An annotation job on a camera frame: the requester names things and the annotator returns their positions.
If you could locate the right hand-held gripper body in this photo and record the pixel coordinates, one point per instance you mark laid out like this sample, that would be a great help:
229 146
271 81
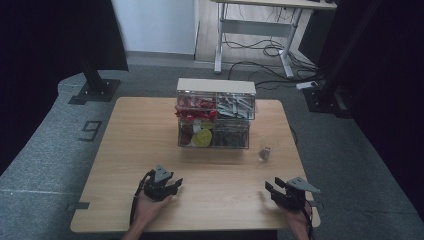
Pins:
295 198

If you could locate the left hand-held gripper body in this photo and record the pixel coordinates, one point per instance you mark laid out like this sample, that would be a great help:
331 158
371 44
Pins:
158 188

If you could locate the clear plastic cup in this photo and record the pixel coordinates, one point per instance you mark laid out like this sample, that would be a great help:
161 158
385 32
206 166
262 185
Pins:
268 150

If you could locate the clear acrylic organizer box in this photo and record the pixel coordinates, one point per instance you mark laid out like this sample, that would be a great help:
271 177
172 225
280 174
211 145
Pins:
216 87

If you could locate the person's right hand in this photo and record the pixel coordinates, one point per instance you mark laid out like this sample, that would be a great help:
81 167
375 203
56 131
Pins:
299 218

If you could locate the person's left hand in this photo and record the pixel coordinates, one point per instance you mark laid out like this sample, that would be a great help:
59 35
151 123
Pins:
148 208

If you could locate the pile of yellow round packets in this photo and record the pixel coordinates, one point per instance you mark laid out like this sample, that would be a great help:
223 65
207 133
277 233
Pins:
201 137

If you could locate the pile of dark packets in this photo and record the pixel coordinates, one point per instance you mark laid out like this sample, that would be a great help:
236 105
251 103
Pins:
230 137

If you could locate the pile of red packets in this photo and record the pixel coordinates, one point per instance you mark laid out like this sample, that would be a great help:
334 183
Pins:
195 108

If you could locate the black tape piece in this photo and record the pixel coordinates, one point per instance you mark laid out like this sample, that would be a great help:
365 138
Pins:
80 205

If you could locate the pile of silver packets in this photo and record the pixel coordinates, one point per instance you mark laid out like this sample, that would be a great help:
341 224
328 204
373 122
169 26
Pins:
235 106

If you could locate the black metal stand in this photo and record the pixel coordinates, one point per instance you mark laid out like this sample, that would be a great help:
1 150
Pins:
95 87
328 95

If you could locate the white power strip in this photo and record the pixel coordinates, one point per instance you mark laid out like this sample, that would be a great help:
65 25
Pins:
307 85

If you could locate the black curtain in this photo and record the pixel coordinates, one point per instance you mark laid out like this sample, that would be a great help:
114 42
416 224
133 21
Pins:
393 100
40 66

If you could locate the white desk with metal legs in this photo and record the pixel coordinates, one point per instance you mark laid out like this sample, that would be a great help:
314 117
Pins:
256 28

